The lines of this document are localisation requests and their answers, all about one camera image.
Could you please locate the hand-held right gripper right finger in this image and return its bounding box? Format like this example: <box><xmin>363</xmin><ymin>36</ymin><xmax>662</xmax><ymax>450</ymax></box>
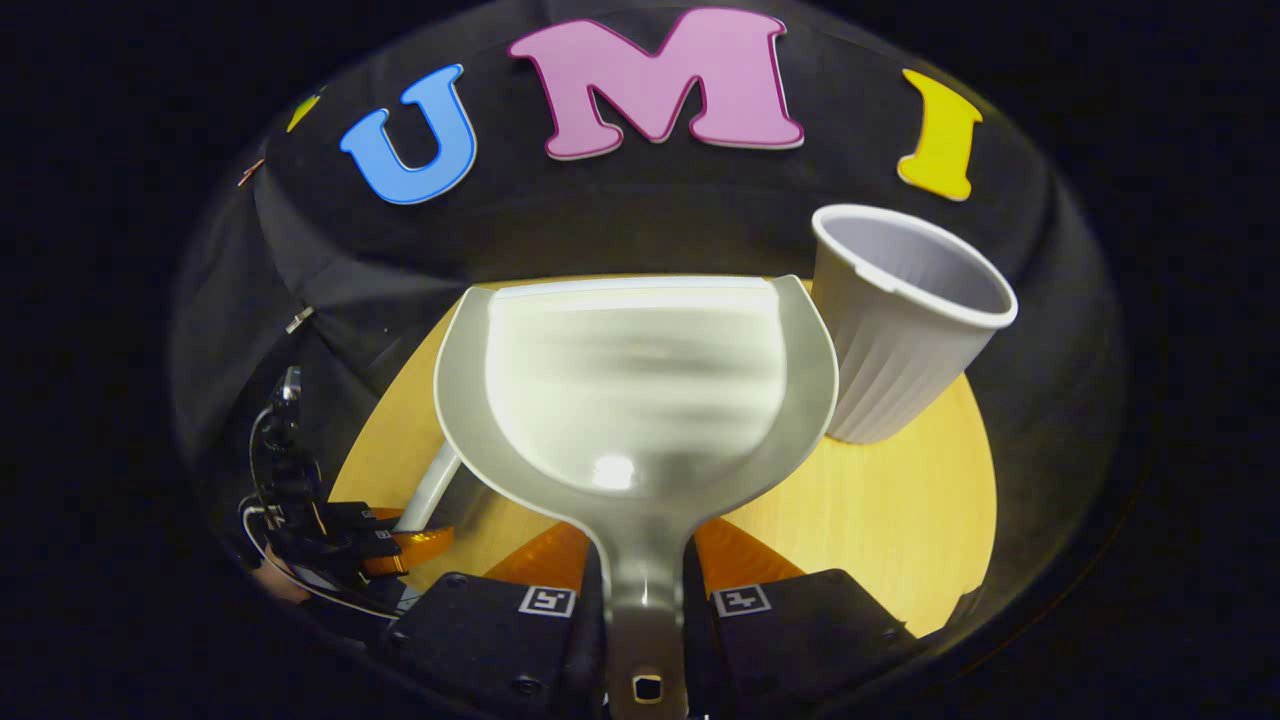
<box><xmin>680</xmin><ymin>515</ymin><xmax>921</xmax><ymax>720</ymax></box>

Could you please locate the white ribbed garbage bin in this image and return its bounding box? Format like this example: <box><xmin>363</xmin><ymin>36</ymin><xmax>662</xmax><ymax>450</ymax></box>
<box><xmin>810</xmin><ymin>204</ymin><xmax>1019</xmax><ymax>445</ymax></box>

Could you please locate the white plastic dustpan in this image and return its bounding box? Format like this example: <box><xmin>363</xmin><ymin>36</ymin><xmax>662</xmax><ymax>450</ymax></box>
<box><xmin>433</xmin><ymin>275</ymin><xmax>840</xmax><ymax>720</ymax></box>

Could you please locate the black backdrop cloth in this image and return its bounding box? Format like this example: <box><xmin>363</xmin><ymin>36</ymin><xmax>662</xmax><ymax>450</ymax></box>
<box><xmin>165</xmin><ymin>0</ymin><xmax>1131</xmax><ymax>651</ymax></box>

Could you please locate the small white broom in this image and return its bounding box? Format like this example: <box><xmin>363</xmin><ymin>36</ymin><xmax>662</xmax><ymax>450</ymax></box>
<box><xmin>395</xmin><ymin>440</ymin><xmax>463</xmax><ymax>533</ymax></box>

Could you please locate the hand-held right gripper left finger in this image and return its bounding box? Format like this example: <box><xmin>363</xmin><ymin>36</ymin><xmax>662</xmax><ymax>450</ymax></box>
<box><xmin>378</xmin><ymin>520</ymin><xmax>606</xmax><ymax>720</ymax></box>

